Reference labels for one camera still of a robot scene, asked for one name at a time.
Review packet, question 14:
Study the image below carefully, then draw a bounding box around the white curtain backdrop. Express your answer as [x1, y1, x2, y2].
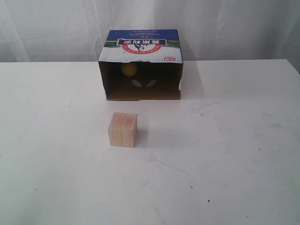
[0, 0, 300, 69]

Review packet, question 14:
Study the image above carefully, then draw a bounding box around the light wooden cube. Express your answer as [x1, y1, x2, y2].
[108, 112, 137, 148]

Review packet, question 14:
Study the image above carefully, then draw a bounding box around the blue white cardboard box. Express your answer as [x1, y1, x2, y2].
[98, 29, 183, 101]

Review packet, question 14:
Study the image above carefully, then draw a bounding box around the yellow tennis ball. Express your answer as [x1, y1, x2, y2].
[121, 62, 138, 77]

